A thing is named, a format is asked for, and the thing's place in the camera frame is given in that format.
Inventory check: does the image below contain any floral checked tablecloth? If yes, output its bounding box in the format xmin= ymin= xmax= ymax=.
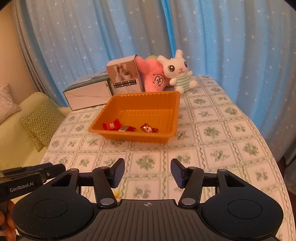
xmin=42 ymin=76 xmax=295 ymax=240

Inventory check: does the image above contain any red silver candy piece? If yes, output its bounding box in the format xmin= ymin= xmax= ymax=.
xmin=119 ymin=126 xmax=137 ymax=132

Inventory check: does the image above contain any orange plastic tray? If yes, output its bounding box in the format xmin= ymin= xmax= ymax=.
xmin=88 ymin=91 xmax=180 ymax=144

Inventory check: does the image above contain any white bunny plush toy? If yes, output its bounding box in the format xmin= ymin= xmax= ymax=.
xmin=157 ymin=49 xmax=198 ymax=94

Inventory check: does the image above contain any green zigzag cushion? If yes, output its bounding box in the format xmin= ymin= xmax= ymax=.
xmin=20 ymin=99 xmax=65 ymax=152

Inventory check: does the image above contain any beige patterned cushion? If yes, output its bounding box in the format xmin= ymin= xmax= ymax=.
xmin=0 ymin=83 xmax=21 ymax=123

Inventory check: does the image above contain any pink starfish plush toy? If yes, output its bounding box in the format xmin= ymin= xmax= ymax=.
xmin=135 ymin=55 xmax=171 ymax=92

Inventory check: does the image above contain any white and green carton box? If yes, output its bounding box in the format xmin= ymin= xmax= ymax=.
xmin=63 ymin=71 xmax=113 ymax=110

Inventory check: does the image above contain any small red candy wrapper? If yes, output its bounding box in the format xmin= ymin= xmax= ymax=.
xmin=103 ymin=119 xmax=122 ymax=131

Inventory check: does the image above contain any person's left hand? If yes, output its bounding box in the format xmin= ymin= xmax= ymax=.
xmin=1 ymin=200 xmax=16 ymax=241

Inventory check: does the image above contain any yellow green candy packet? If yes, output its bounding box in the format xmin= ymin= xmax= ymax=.
xmin=112 ymin=189 xmax=121 ymax=202

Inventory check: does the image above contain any blue star curtain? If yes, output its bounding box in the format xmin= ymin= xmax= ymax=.
xmin=11 ymin=0 xmax=296 ymax=186

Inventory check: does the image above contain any light green sofa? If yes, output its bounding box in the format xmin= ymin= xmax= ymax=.
xmin=0 ymin=92 xmax=72 ymax=171

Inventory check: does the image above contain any shiny red candy wrapper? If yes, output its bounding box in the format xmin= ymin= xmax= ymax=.
xmin=140 ymin=123 xmax=159 ymax=133

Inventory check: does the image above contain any brown humidifier product box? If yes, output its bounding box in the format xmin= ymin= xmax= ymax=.
xmin=106 ymin=55 xmax=144 ymax=94

